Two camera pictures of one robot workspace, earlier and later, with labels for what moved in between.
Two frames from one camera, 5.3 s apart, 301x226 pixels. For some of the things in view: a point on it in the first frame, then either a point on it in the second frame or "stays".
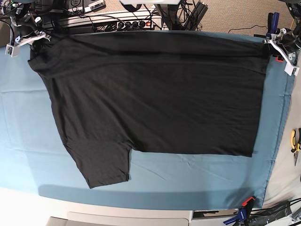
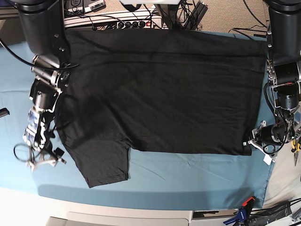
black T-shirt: (172, 92) stays
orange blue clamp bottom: (243, 213) stays
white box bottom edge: (168, 218) stays
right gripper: (26, 31) to (43, 157)
